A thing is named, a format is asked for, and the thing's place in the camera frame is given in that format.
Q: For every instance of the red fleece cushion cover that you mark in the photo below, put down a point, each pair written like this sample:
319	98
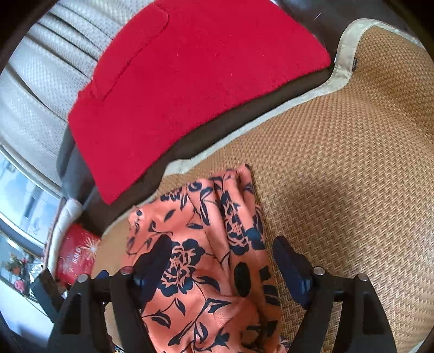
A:
186	85

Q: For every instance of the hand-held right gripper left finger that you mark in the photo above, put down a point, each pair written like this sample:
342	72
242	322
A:
159	253

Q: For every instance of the dark side table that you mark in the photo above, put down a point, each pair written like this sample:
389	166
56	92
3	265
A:
45	295

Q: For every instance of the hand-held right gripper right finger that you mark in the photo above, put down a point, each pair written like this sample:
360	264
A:
288	263

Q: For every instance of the orange floral garment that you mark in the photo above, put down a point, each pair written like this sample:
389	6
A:
203	271

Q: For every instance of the red gift bag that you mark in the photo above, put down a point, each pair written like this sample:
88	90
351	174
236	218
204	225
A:
76	251

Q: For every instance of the cream leather cushion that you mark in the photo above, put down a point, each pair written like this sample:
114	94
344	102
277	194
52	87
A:
66	213

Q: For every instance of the woven rattan mat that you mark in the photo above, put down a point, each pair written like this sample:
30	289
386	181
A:
339	169

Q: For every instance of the red flower bouquet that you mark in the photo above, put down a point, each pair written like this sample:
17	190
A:
18	268

